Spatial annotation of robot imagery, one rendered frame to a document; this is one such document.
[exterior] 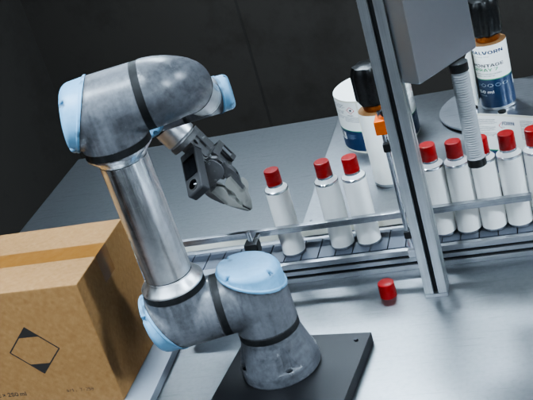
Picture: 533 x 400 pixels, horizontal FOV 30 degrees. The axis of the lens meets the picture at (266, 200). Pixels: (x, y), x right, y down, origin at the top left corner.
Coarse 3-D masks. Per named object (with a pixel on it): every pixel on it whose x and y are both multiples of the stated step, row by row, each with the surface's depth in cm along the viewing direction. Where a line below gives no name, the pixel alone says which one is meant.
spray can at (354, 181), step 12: (348, 156) 206; (348, 168) 205; (348, 180) 206; (360, 180) 206; (348, 192) 207; (360, 192) 206; (348, 204) 210; (360, 204) 208; (372, 204) 210; (360, 228) 210; (372, 228) 210; (360, 240) 212; (372, 240) 212
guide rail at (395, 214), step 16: (528, 192) 198; (448, 208) 202; (464, 208) 201; (304, 224) 211; (320, 224) 210; (336, 224) 209; (352, 224) 208; (192, 240) 219; (208, 240) 218; (224, 240) 217
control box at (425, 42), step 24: (384, 0) 171; (408, 0) 170; (432, 0) 174; (456, 0) 178; (408, 24) 171; (432, 24) 175; (456, 24) 179; (408, 48) 173; (432, 48) 176; (456, 48) 180; (408, 72) 176; (432, 72) 177
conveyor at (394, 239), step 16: (304, 240) 222; (320, 240) 220; (384, 240) 213; (400, 240) 211; (448, 240) 206; (192, 256) 230; (208, 256) 228; (224, 256) 225; (304, 256) 216; (320, 256) 214
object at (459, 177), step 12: (444, 144) 199; (456, 144) 198; (456, 156) 199; (456, 168) 199; (468, 168) 200; (456, 180) 200; (468, 180) 200; (456, 192) 202; (468, 192) 201; (456, 216) 205; (468, 216) 204; (480, 216) 206; (468, 228) 205; (480, 228) 206
